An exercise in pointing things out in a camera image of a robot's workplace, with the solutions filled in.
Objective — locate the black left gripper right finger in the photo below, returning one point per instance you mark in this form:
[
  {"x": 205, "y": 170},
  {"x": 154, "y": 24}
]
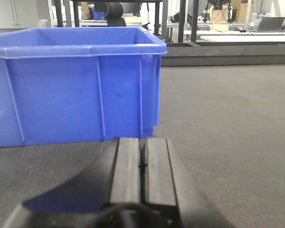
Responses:
[{"x": 171, "y": 189}]

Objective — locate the grey laptop on desk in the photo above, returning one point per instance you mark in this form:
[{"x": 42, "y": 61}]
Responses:
[{"x": 270, "y": 24}]

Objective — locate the black conveyor belt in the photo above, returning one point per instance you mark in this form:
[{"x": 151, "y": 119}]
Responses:
[{"x": 227, "y": 124}]

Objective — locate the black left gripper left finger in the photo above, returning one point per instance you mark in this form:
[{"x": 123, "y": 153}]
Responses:
[{"x": 111, "y": 179}]

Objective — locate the black office chair background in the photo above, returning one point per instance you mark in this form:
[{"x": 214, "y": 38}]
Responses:
[{"x": 114, "y": 15}]

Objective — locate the blue plastic bin on conveyor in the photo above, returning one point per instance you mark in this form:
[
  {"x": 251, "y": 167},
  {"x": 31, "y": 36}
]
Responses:
[{"x": 71, "y": 85}]

